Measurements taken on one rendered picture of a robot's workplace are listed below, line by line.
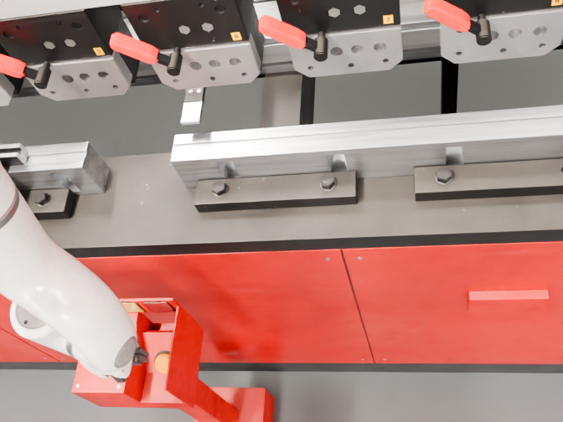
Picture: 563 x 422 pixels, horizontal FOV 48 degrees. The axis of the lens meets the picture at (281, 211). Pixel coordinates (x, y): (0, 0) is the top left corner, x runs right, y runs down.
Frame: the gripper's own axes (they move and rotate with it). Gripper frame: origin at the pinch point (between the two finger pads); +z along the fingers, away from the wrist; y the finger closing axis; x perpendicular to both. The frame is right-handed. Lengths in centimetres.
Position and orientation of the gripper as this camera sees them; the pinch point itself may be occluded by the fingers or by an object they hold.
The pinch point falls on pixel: (136, 355)
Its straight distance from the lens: 116.6
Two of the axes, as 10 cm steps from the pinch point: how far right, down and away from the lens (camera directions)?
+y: -0.4, 9.1, -4.1
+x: 9.8, -0.5, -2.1
